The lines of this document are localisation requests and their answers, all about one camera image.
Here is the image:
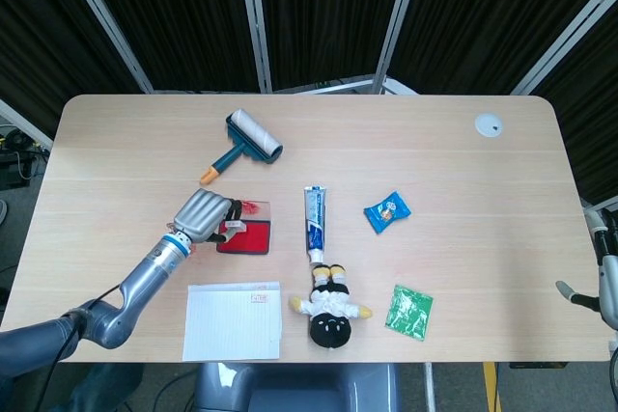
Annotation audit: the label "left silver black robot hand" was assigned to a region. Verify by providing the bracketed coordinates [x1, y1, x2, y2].
[172, 188, 248, 244]

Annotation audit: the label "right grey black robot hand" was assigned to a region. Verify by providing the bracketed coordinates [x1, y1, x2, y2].
[554, 211, 618, 331]

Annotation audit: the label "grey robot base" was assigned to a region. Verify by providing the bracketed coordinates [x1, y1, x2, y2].
[195, 362, 402, 412]

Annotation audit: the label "red ink pad clear lid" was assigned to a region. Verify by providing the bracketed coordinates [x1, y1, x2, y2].
[215, 199, 272, 257]

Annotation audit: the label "teal lint roller orange tip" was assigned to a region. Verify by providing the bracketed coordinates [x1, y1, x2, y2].
[199, 109, 284, 186]

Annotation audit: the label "blue white toothpaste tube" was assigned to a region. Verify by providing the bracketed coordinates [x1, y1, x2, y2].
[303, 185, 330, 266]

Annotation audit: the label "white lined notepad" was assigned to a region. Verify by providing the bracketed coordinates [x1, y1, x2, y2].
[182, 280, 283, 363]

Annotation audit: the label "black plush doll white shirt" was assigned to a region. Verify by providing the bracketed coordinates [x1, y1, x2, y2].
[288, 262, 375, 350]

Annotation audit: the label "blue snack packet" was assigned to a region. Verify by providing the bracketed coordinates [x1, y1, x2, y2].
[363, 190, 412, 235]

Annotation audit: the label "green tea packet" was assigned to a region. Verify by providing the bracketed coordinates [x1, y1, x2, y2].
[384, 284, 435, 342]

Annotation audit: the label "white table leg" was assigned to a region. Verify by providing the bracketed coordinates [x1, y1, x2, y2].
[423, 362, 436, 412]

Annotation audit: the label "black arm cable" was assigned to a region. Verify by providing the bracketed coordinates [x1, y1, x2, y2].
[26, 284, 122, 412]

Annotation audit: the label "black floor cables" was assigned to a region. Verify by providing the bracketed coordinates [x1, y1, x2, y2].
[0, 124, 49, 189]

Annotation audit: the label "silver partition post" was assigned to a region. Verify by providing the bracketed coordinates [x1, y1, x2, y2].
[374, 0, 424, 93]
[235, 0, 273, 93]
[53, 0, 155, 94]
[511, 0, 618, 95]

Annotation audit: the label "white round cable grommet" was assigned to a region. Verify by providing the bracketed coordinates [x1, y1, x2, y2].
[473, 113, 504, 139]

